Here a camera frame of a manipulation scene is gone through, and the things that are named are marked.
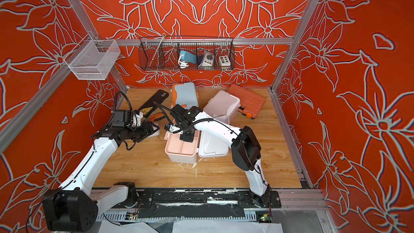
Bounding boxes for aluminium frame post right rear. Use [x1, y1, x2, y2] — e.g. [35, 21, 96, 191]
[270, 0, 319, 93]

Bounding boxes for grey first aid box orange handle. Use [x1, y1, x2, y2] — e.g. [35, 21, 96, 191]
[171, 82, 199, 109]

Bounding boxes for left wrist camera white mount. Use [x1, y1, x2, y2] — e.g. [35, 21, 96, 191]
[131, 111, 143, 127]

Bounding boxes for white wire mesh basket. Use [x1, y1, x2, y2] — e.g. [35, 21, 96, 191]
[64, 41, 120, 80]

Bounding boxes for black wire wall basket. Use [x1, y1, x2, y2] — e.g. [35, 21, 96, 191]
[139, 36, 236, 71]

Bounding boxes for blue device with white cable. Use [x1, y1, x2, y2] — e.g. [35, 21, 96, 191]
[178, 50, 197, 69]

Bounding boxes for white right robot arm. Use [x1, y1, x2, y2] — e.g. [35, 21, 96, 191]
[154, 102, 272, 207]

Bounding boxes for beige button box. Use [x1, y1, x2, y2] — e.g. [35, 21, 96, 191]
[218, 55, 231, 70]

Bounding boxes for white round-dial device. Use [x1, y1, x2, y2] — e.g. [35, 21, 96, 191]
[198, 52, 215, 68]

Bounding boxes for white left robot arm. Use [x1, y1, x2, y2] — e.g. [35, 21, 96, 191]
[42, 108, 160, 232]

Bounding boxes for orange plastic tool case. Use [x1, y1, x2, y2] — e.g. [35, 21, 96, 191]
[227, 85, 265, 119]

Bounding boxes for aluminium frame post left rear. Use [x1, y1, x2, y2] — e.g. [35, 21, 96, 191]
[68, 0, 128, 92]

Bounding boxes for orange black pliers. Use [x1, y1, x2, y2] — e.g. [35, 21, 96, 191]
[149, 112, 166, 123]

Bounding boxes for aluminium frame post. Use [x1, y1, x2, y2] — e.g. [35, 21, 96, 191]
[68, 0, 128, 92]
[270, 0, 319, 93]

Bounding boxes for aluminium left side rail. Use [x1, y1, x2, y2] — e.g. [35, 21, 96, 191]
[1, 64, 71, 154]

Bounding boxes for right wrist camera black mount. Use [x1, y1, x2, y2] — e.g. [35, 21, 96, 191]
[165, 105, 202, 134]

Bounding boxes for black tool case yellow label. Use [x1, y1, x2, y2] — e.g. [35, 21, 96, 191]
[135, 90, 169, 118]

